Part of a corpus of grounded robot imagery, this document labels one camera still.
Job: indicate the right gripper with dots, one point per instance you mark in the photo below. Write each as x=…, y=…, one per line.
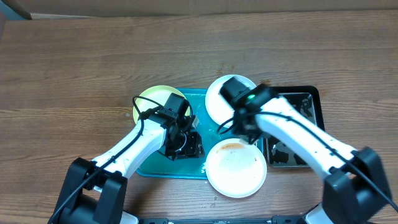
x=242, y=130

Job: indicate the black water tub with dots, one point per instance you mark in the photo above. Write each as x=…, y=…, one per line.
x=306, y=100

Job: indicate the white plate with streak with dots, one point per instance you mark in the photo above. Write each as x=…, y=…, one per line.
x=235, y=168

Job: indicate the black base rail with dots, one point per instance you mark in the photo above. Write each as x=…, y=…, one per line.
x=277, y=219

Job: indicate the white plate with sauce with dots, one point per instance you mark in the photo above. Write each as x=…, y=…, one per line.
x=217, y=108

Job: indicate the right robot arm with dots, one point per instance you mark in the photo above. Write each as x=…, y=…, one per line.
x=355, y=186

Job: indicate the teal plastic tray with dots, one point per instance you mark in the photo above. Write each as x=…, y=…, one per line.
x=156, y=165

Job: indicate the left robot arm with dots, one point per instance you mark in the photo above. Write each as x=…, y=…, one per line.
x=94, y=191

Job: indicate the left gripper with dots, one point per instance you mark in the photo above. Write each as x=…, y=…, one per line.
x=192, y=150

